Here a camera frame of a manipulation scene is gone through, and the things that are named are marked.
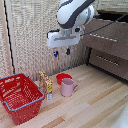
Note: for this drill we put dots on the red plastic shopping basket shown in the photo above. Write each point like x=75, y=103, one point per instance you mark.
x=20, y=98

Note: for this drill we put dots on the brown wooden drawer cabinet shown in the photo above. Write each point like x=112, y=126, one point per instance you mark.
x=125, y=15

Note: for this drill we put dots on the pink mug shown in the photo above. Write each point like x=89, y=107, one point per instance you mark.
x=67, y=88

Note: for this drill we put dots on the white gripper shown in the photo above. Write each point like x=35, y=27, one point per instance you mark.
x=63, y=38

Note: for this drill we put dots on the red bowl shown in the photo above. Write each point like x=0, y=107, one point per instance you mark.
x=62, y=78

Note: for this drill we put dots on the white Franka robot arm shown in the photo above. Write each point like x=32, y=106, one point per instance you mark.
x=71, y=13

